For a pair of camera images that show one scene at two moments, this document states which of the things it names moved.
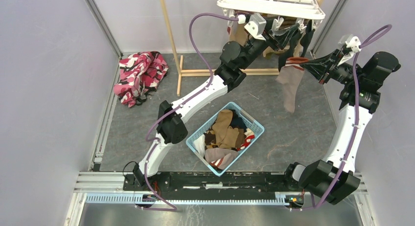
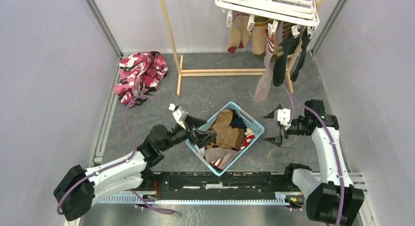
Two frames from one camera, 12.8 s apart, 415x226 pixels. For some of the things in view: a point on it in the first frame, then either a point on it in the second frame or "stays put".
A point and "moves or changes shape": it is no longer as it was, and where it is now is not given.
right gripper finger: [325, 61] -> [270, 115]
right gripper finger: [317, 70] -> [277, 140]
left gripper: [281, 40] -> [201, 138]
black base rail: [207, 184] stays put
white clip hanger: [301, 5] stays put
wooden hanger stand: [186, 72] stays put
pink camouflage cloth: [139, 74] stays put
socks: [291, 76] -> [272, 44]
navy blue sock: [237, 122] stays put
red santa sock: [248, 135] stays put
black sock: [309, 33] moves or changes shape
